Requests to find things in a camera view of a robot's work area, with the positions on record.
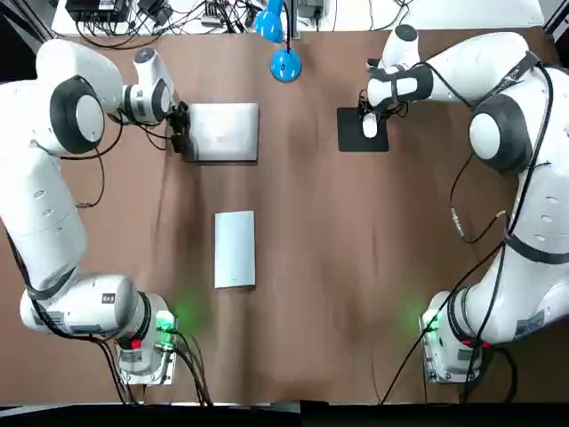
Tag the white computer mouse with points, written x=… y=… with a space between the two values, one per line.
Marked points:
x=370 y=126

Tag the black network switch box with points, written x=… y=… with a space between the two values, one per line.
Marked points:
x=98 y=9

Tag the black mouse pad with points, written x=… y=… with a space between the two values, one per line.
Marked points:
x=351 y=138

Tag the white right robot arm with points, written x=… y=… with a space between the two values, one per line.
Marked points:
x=547 y=213

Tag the aluminium frame post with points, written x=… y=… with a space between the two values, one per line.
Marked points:
x=296 y=26

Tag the blue desk lamp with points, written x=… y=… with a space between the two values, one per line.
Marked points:
x=286 y=66

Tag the grey laptop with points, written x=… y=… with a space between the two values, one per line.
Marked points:
x=226 y=133

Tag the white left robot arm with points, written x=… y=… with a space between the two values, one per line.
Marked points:
x=44 y=200

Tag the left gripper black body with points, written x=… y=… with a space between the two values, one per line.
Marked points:
x=175 y=126

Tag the white side desk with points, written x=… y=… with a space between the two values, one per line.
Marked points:
x=355 y=18

